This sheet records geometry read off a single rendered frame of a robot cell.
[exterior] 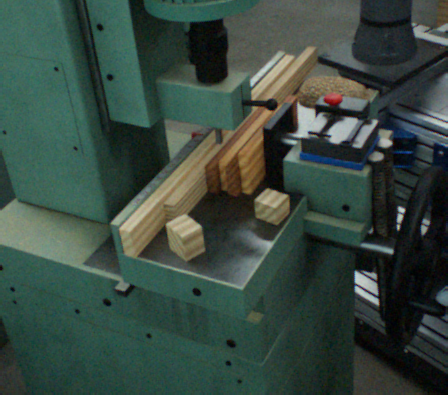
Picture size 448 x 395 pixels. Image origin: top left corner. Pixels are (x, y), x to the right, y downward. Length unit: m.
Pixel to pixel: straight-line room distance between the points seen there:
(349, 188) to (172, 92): 0.31
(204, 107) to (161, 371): 0.47
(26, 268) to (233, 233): 0.42
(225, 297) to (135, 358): 0.34
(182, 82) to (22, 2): 0.27
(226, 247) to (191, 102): 0.24
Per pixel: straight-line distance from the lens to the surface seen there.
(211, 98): 1.12
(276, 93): 1.37
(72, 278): 1.27
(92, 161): 1.24
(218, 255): 1.05
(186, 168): 1.15
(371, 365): 2.10
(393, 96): 1.77
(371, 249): 1.19
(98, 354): 1.38
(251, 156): 1.13
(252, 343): 1.13
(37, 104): 1.24
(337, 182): 1.12
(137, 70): 1.13
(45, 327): 1.43
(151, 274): 1.08
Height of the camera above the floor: 1.58
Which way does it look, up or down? 34 degrees down
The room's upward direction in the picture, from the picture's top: 6 degrees counter-clockwise
